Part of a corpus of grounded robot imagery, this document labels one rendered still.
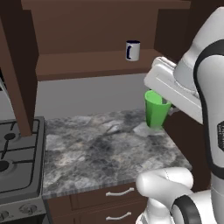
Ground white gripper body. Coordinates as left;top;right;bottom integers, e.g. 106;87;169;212
143;56;205;125

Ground green cup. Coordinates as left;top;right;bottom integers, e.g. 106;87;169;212
144;89;172;129

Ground white mug with dark rim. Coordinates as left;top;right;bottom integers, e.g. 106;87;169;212
125;39;141;62

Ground brown wooden shelf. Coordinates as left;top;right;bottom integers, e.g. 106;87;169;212
35;48;165;82

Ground brown drawer front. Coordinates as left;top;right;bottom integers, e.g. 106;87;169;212
73;200;148;224
69;182;148;211

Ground dark brown range hood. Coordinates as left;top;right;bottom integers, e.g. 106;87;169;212
0;0;40;137

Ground grey gas hob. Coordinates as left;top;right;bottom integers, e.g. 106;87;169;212
0;116;48;224

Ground grey stove knob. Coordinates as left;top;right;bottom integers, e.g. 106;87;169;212
0;210;11;222
18;203;39;216

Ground white drawer handle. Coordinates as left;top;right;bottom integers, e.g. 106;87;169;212
105;187;136;198
105;212;133;221

